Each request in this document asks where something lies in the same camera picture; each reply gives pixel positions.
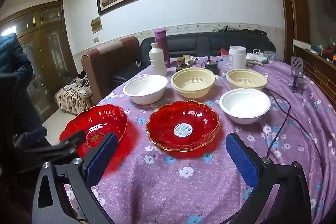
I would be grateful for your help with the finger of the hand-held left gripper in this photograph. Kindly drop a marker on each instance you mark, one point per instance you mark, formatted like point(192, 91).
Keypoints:
point(74, 140)

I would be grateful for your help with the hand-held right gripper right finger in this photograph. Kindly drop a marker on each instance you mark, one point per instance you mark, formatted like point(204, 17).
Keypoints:
point(242, 158)

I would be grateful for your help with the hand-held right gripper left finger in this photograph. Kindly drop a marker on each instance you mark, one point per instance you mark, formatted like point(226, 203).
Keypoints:
point(101, 158)

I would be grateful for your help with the red plate with gold print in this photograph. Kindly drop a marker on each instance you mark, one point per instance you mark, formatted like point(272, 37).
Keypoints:
point(97, 119)

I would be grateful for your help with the white foam bowl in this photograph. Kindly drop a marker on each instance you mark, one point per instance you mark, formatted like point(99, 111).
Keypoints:
point(245, 107)
point(145, 94)

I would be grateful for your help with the red plate with round label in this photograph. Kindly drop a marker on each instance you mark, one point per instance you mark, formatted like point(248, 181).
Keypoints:
point(168, 124)

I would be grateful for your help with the cream plastic bowl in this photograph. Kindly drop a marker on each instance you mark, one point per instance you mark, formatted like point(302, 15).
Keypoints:
point(193, 83)
point(246, 79)

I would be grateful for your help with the patterned beige bag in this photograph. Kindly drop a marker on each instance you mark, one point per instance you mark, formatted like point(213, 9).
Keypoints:
point(73, 98)

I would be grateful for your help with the purple floral tablecloth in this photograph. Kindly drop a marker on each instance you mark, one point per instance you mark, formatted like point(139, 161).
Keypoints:
point(183, 179)

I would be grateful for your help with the brown armchair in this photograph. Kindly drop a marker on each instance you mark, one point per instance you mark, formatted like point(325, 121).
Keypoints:
point(110, 66)

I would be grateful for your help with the wooden glass-door cabinet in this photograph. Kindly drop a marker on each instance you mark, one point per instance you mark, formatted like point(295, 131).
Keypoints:
point(44, 56)

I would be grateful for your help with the dark blue padded jacket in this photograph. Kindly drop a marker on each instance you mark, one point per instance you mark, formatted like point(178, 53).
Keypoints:
point(10, 56)

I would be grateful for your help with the small black device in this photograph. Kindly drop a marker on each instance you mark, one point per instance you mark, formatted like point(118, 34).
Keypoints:
point(211, 65)

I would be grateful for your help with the white gloves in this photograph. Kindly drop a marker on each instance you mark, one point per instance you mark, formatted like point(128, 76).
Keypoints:
point(256, 59)

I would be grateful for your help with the white plastic jar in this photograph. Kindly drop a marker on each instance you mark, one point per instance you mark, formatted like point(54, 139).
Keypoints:
point(237, 57)

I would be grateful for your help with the grey phone stand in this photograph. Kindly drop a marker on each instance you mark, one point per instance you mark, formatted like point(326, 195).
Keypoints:
point(296, 71)

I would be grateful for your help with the blue patterned pouch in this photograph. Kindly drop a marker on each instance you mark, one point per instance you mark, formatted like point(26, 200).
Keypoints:
point(272, 55)

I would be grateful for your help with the white plastic bottle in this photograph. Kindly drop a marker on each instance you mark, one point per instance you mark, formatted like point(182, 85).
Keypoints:
point(157, 60)

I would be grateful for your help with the snack packet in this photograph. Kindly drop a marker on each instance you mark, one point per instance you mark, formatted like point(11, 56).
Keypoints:
point(189, 58)

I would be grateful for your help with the brown tape roll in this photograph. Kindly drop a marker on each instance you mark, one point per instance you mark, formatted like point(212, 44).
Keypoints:
point(181, 61)

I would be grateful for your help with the wooden side cabinet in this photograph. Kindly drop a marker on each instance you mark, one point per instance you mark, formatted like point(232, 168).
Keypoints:
point(315, 66)

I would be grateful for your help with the black leather sofa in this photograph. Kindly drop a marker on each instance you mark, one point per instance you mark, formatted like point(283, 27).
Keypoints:
point(199, 44)

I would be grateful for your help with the dark clothes pile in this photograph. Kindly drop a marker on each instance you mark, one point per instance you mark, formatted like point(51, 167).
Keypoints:
point(236, 29)

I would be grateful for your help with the purple thermos flask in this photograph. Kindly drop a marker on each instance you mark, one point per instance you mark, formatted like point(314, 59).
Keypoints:
point(162, 43)

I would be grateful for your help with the wall socket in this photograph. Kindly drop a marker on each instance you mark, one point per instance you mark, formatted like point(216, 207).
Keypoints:
point(96, 39)

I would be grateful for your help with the small gold wall plaque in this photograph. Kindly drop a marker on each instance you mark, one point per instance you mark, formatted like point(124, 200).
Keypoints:
point(96, 25)

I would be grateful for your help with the wooden door frame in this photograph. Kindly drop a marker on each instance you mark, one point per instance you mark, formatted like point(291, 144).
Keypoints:
point(288, 3)

